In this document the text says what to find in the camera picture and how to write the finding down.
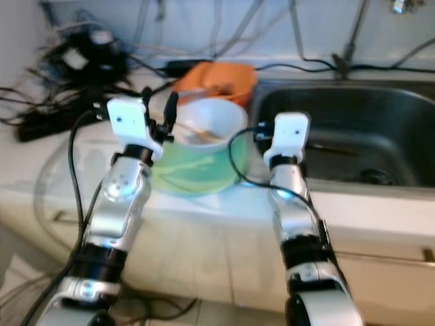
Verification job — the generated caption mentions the orange bowl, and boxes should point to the orange bowl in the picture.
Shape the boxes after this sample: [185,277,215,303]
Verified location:
[172,61,259,109]

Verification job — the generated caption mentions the grey wire-guard fan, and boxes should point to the grey wire-guard fan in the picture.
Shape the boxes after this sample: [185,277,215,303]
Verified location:
[0,268,82,326]

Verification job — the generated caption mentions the black hanging cable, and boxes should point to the black hanging cable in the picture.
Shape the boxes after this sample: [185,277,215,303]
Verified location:
[289,0,307,63]

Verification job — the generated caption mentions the thick black cable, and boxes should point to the thick black cable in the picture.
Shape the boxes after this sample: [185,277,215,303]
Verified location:
[211,0,266,60]

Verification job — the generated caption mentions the steel kitchen sink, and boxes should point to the steel kitchen sink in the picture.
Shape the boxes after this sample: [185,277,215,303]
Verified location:
[250,78,435,187]

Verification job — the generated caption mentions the light green plate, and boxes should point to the light green plate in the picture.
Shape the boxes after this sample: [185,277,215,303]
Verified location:
[151,146,245,198]

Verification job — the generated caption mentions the golden metal spoon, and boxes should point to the golden metal spoon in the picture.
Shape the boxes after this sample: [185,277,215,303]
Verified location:
[187,128,225,145]

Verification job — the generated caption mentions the black power strip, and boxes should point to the black power strip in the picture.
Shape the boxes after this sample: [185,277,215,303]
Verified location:
[19,102,109,143]

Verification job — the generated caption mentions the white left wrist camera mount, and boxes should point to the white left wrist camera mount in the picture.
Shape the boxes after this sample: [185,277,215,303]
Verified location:
[106,96,165,162]

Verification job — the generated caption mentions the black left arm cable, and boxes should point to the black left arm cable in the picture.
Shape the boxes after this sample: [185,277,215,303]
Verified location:
[41,109,109,326]

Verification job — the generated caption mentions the steel faucet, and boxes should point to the steel faucet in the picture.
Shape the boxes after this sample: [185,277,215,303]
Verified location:
[332,0,371,81]

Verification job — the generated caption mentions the white cabinet door brass handle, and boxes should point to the white cabinet door brass handle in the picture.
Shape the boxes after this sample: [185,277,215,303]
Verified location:
[0,190,235,310]

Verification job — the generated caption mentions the white plug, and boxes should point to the white plug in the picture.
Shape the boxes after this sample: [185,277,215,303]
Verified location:
[92,31,113,47]

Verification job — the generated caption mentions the white ribbed bowl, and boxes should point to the white ribbed bowl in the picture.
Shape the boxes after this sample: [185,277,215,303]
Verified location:
[167,98,249,157]

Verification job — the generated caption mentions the thin brown utensil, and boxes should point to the thin brown utensil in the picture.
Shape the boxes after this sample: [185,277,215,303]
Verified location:
[308,144,349,154]

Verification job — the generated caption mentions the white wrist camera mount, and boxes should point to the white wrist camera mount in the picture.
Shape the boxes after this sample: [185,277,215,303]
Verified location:
[263,112,311,169]
[106,96,165,162]

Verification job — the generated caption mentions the black adapter white label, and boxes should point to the black adapter white label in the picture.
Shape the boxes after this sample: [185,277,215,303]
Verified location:
[51,31,126,86]

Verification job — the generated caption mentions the small black adapter brick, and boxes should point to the small black adapter brick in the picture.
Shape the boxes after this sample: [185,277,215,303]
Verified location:
[164,60,208,75]

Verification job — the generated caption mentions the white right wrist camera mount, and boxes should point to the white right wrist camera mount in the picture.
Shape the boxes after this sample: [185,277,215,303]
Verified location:
[263,112,311,169]

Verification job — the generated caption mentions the black looped cable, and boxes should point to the black looped cable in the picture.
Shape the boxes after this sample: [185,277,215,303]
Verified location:
[0,85,55,126]

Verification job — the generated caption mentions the black counter cable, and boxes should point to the black counter cable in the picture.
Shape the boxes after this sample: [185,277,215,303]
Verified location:
[257,61,435,74]

